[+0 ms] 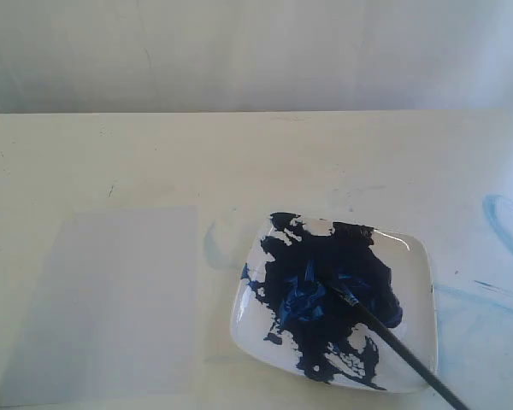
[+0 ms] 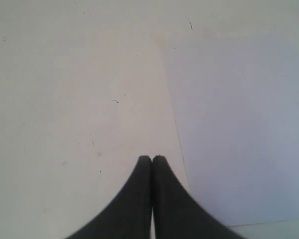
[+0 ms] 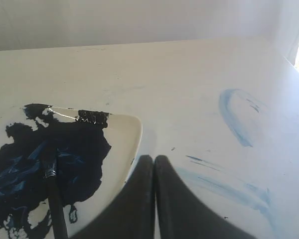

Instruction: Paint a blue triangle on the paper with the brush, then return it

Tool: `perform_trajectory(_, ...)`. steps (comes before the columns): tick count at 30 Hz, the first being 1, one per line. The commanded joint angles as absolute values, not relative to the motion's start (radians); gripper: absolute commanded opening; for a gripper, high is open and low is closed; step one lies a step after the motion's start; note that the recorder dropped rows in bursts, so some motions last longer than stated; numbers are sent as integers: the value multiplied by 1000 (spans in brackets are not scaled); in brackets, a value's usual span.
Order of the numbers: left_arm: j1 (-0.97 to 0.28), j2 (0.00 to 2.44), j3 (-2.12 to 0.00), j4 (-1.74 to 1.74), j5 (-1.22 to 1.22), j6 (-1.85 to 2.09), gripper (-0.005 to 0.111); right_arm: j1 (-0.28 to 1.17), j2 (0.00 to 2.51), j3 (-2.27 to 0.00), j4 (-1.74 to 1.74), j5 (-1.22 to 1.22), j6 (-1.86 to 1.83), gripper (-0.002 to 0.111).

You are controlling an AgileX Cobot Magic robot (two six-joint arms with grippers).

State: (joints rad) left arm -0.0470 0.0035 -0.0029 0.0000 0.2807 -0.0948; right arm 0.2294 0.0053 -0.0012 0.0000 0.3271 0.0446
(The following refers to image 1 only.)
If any black paintbrush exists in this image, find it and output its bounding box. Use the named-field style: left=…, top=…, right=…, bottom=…
left=307, top=262, right=471, bottom=410

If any white sheet of paper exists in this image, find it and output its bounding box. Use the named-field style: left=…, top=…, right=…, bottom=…
left=0, top=207, right=197, bottom=407

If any white square paint plate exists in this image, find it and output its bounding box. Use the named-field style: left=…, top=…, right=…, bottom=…
left=230, top=212, right=438, bottom=393

